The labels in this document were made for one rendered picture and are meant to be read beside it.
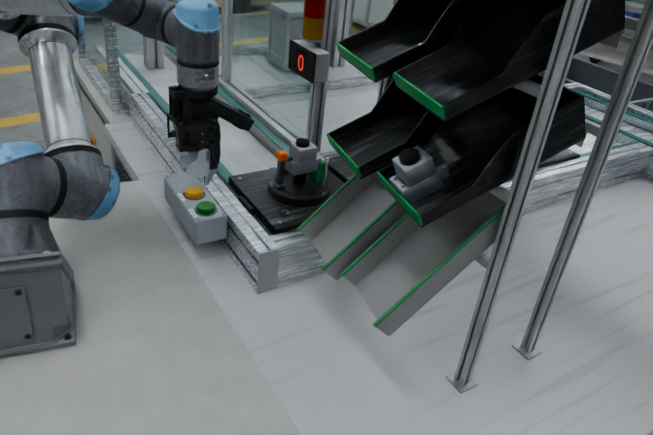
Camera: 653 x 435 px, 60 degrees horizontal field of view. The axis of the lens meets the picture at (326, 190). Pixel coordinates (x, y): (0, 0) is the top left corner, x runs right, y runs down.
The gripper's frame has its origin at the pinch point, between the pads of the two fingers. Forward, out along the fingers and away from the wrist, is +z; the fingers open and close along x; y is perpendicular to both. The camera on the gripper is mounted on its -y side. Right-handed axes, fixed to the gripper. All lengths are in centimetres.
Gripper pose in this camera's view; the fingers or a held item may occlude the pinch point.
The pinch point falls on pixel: (209, 178)
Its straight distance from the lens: 118.7
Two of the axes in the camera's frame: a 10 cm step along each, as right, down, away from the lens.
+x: 5.2, 4.7, -7.1
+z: -1.0, 8.7, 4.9
